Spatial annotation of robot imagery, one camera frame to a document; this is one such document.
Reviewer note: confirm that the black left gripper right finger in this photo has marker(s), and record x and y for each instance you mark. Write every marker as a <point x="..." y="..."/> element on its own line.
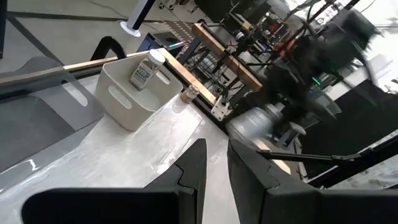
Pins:
<point x="311" y="208"/>

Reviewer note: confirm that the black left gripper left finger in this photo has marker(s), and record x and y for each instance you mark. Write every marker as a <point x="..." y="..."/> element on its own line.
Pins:
<point x="109" y="207"/>

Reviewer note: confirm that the white-lid everything seasoning jar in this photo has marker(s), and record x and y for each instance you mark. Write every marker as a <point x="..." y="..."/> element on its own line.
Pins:
<point x="248" y="126"/>
<point x="144" y="73"/>

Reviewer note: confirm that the cork-lid glass spice jar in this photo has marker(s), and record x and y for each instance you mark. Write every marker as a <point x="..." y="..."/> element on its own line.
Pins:
<point x="189" y="95"/>

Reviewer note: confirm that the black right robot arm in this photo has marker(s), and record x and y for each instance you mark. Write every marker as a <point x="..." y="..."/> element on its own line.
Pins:
<point x="335" y="40"/>

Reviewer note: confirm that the wooden beam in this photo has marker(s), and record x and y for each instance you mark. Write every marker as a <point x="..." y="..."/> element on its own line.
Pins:
<point x="227" y="56"/>

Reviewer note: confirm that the grey translucent plastic bin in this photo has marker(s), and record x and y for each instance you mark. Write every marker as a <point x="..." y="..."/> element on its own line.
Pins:
<point x="31" y="130"/>

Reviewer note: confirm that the white plastic bin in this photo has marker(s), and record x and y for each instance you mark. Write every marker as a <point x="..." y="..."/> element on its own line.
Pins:
<point x="146" y="102"/>

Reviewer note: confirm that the wooden table edge trim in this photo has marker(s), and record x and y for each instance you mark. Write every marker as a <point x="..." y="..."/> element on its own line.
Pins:
<point x="184" y="74"/>

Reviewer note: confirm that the black laptop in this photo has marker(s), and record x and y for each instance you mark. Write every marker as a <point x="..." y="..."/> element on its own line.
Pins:
<point x="161" y="39"/>

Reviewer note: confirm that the white round-base pole stand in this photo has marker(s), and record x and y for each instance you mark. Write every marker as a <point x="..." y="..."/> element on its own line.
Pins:
<point x="133" y="26"/>

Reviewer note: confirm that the black frame strut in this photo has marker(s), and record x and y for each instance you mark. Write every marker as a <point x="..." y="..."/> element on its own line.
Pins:
<point x="357" y="168"/>

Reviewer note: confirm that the white metal bracket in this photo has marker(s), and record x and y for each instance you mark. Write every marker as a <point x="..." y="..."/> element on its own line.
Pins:
<point x="220" y="109"/>

